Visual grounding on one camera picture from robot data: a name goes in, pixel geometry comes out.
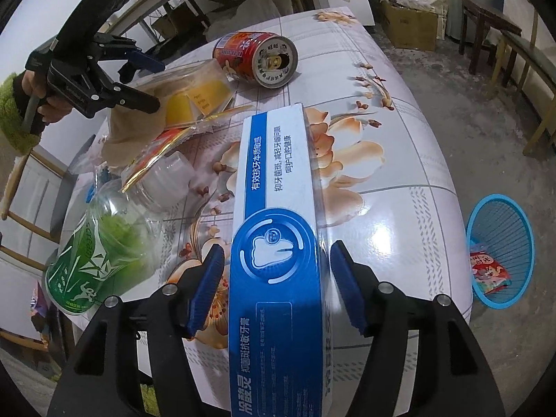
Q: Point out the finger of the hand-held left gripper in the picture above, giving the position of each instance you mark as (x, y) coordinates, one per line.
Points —
(139, 100)
(145, 58)

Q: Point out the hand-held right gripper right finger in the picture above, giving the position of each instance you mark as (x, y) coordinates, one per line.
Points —
(347, 286)

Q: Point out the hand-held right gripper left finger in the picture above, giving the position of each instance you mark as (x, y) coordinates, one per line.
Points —
(206, 286)

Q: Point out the beige paper towel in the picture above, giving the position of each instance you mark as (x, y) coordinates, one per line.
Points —
(134, 134)

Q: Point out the yellow cardboard box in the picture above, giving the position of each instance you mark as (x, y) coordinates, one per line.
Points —
(208, 91)

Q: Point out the red drink can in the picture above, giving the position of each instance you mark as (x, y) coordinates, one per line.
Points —
(243, 52)

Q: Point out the blue white toothpaste box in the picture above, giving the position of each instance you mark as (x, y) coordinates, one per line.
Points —
(278, 208)

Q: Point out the blue plastic basket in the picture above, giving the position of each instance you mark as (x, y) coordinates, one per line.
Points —
(508, 226)

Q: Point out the person's left hand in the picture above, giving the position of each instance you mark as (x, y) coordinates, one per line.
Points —
(54, 110)

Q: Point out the clear plastic wrapper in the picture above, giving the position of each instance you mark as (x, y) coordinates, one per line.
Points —
(226, 115)

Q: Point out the green label plastic bottle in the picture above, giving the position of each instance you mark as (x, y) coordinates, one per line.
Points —
(82, 269)

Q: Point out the red snack packet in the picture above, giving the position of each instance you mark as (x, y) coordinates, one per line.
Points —
(488, 273)

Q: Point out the floral tablecloth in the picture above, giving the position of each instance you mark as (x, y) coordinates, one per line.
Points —
(391, 147)

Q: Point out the wooden chair with thin rails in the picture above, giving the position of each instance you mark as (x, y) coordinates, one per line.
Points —
(30, 226)

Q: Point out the white chest cabinet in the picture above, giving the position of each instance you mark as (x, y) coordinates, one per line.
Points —
(360, 6)

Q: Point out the brown cardboard box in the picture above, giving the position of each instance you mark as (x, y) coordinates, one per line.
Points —
(408, 24)

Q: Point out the light wooden chair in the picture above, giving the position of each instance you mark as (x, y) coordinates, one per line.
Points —
(534, 56)

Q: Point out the dark wooden stool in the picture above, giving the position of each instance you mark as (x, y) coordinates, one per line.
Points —
(486, 13)

